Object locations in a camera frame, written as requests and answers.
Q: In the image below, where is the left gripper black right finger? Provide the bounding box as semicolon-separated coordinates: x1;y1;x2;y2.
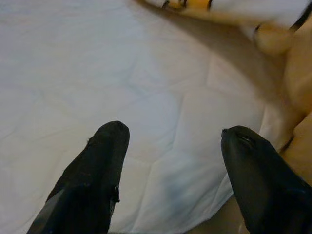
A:
220;125;312;234

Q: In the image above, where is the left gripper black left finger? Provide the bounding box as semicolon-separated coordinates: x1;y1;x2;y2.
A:
26;120;130;234

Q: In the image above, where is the white quilted mattress pad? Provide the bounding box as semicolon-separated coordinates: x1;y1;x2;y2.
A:
0;0;304;234

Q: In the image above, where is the yellow cartoon print blanket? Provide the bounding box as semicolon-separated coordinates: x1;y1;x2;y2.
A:
135;0;312;188

